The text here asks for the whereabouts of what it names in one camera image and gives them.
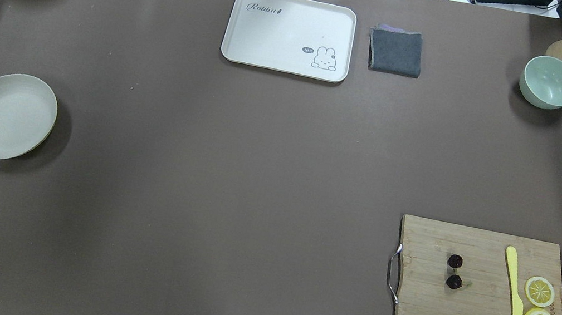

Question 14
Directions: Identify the lemon slice upper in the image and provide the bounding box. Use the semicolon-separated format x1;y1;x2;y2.
524;275;555;308

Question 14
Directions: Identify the yellow plastic knife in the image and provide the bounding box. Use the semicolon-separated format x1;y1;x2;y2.
504;245;525;315

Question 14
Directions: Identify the dark red cherry pair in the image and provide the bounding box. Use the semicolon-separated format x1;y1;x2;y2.
445;254;472;291

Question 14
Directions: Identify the grey folded cloth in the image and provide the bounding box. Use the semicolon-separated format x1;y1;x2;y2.
369;24;423;78

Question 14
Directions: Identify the white rabbit tray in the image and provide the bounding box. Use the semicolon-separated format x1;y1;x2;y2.
221;0;357;83

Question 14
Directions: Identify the cream round plate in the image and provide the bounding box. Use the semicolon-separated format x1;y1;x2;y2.
0;73;58;160

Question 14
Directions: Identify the mint green bowl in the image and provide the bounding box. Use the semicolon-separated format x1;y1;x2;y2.
518;55;562;110

